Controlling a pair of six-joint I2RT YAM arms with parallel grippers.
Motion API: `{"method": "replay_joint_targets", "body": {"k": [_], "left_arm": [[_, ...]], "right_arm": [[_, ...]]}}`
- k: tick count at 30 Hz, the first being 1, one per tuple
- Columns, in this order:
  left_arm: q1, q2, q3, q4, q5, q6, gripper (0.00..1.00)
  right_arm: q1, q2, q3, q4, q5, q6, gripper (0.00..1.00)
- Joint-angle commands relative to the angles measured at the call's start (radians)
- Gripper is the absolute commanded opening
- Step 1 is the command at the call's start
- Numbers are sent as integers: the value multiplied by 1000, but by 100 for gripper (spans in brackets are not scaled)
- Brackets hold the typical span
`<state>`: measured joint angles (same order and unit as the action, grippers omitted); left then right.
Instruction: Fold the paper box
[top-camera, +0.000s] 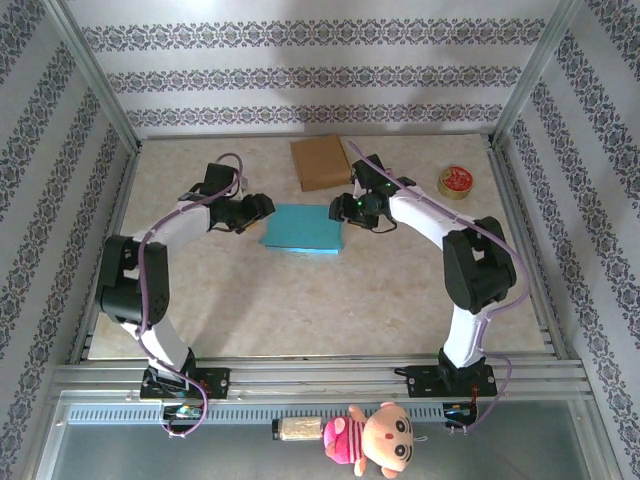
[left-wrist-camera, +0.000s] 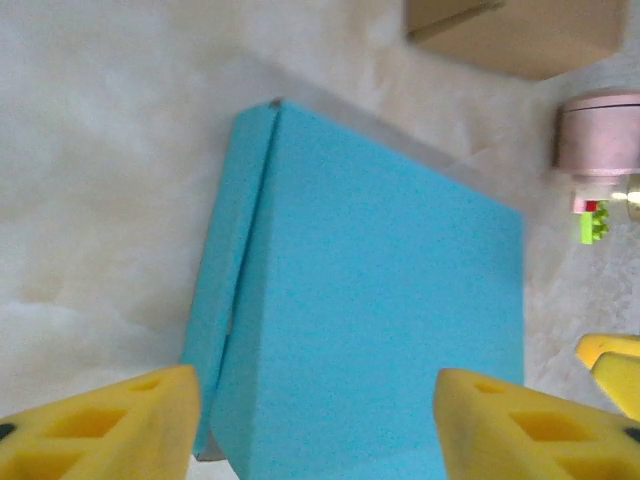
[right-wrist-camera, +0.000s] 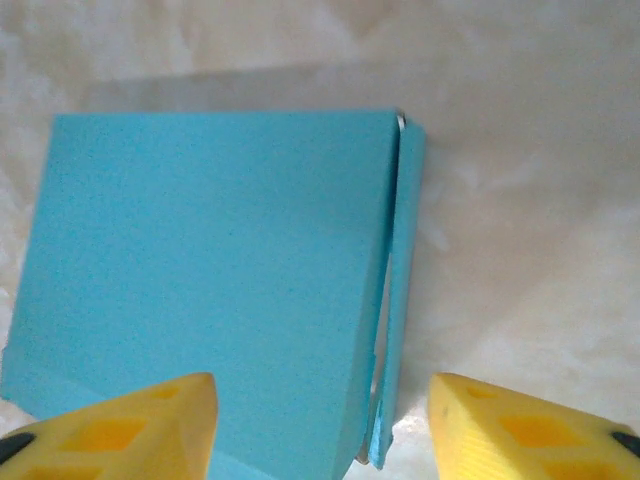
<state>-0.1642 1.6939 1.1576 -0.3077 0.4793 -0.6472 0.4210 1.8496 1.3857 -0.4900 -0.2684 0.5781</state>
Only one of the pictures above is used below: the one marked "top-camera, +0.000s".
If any grey slotted cable duct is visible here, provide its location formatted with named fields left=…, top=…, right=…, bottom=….
left=66, top=402, right=479, bottom=427

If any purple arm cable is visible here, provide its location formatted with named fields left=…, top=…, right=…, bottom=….
left=135, top=152, right=246, bottom=441
left=347, top=139, right=531, bottom=437

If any grey metal sheet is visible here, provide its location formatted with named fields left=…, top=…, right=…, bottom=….
left=29, top=392, right=616, bottom=480

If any small electronics board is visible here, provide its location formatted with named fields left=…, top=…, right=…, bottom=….
left=162, top=403, right=205, bottom=421
left=443, top=402, right=476, bottom=422

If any aluminium frame post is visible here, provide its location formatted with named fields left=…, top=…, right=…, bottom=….
left=44, top=0, right=144, bottom=151
left=491, top=0, right=586, bottom=149

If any gold round tin red lid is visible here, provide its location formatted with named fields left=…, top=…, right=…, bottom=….
left=436, top=165, right=474, bottom=201

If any aluminium mounting rail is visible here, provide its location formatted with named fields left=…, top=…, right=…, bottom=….
left=49, top=355, right=587, bottom=401

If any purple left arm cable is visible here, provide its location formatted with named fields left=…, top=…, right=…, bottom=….
left=135, top=152, right=246, bottom=441

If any aluminium side rail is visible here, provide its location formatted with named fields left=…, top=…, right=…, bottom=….
left=69, top=144, right=144, bottom=364
left=487, top=137, right=571, bottom=361

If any pink plush doll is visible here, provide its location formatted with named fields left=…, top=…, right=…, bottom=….
left=323, top=403, right=417, bottom=478

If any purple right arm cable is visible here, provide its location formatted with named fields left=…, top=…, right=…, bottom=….
left=347, top=139, right=531, bottom=437

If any white teal paper box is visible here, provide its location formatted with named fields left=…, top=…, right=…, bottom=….
left=258, top=202, right=347, bottom=258

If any beige block with black end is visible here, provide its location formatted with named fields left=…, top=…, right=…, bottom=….
left=271, top=417, right=327, bottom=443

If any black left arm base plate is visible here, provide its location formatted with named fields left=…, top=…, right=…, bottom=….
left=139, top=367, right=231, bottom=401

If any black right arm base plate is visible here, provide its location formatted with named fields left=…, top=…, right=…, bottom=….
left=407, top=363, right=497, bottom=400

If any brown cardboard box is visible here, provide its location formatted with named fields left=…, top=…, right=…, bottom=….
left=289, top=133, right=355, bottom=194

